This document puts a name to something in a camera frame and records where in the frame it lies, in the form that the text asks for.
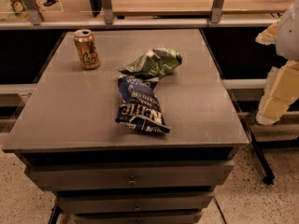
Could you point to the grey drawer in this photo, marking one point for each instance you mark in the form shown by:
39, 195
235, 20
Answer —
172, 217
129, 176
135, 202

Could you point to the middle grey drawer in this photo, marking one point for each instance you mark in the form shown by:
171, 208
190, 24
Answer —
135, 202

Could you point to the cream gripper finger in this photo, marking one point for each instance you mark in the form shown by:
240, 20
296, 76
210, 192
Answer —
269, 35
280, 91

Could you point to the black metal floor stand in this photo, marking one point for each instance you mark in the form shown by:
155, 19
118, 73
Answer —
269, 176

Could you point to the green jalapeno chip bag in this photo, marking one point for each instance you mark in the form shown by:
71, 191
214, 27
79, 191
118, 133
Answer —
155, 63

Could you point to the bottom grey drawer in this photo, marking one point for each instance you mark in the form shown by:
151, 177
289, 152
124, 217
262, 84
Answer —
172, 217

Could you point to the orange soda can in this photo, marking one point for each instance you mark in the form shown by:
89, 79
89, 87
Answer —
85, 44

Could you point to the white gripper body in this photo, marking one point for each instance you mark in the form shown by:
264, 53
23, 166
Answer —
289, 34

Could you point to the blue kettle chip bag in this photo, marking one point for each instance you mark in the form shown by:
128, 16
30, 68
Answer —
141, 109

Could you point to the top grey drawer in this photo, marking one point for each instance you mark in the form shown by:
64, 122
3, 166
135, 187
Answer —
129, 176

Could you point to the small black object on counter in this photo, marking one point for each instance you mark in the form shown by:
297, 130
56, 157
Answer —
49, 3

